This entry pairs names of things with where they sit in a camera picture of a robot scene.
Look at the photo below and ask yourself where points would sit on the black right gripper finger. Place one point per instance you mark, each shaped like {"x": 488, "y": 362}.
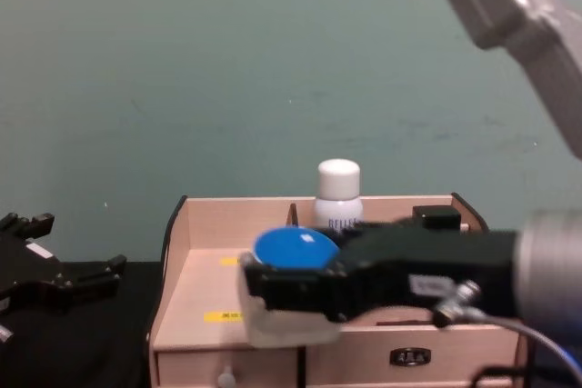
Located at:
{"x": 291, "y": 290}
{"x": 346, "y": 234}

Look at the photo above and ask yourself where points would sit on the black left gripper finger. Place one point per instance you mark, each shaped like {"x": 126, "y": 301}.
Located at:
{"x": 38, "y": 224}
{"x": 93, "y": 279}

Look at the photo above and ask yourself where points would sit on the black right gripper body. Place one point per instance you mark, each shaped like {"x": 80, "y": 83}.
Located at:
{"x": 432, "y": 261}

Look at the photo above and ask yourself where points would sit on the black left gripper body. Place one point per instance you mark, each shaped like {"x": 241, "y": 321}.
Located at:
{"x": 27, "y": 279}

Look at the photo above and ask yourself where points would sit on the clear jar with blue lid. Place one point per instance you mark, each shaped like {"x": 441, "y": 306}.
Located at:
{"x": 295, "y": 247}

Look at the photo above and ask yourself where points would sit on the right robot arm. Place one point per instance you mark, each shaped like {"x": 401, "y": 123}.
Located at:
{"x": 523, "y": 20}

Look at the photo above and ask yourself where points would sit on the small black box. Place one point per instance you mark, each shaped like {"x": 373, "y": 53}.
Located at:
{"x": 436, "y": 216}

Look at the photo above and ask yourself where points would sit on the white bottle with white cap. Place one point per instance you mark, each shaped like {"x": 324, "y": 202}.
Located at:
{"x": 338, "y": 183}

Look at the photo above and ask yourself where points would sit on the small yellow label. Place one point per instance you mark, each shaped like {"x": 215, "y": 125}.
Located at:
{"x": 228, "y": 261}

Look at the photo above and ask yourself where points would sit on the black table cloth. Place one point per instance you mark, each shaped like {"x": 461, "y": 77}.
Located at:
{"x": 91, "y": 351}

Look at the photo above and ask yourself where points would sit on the long yellow label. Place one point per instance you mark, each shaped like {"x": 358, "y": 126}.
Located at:
{"x": 223, "y": 316}

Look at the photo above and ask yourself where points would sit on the pale wooden desk organizer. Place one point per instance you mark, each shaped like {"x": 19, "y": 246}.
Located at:
{"x": 200, "y": 233}

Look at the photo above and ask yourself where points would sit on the wooden drawer with white knob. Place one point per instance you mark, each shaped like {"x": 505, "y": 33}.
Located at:
{"x": 191, "y": 370}

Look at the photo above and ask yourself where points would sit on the pale green wall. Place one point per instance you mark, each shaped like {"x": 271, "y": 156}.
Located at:
{"x": 227, "y": 65}

